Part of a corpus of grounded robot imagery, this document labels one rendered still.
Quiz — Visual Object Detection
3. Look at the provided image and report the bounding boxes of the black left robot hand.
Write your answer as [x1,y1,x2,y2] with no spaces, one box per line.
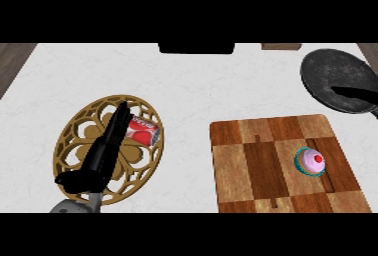
[54,101,135,195]

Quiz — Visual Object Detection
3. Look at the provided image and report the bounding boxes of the wooden checkered cutting board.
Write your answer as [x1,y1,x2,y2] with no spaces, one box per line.
[209,113,374,214]

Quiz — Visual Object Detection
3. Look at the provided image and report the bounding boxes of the pink cupcake with cherry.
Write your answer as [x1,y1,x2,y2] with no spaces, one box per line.
[294,146,327,178]

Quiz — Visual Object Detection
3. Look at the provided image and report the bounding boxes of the dark grey frying pan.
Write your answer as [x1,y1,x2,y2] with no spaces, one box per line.
[300,48,378,120]

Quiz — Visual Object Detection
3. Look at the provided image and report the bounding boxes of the round gold openwork placemat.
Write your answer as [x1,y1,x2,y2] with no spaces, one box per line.
[52,94,167,206]

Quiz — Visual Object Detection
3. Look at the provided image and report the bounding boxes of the red and white can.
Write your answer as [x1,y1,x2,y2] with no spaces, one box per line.
[125,114,163,147]

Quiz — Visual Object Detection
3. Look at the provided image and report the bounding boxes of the brown wooden block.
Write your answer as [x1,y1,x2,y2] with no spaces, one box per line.
[260,43,303,51]

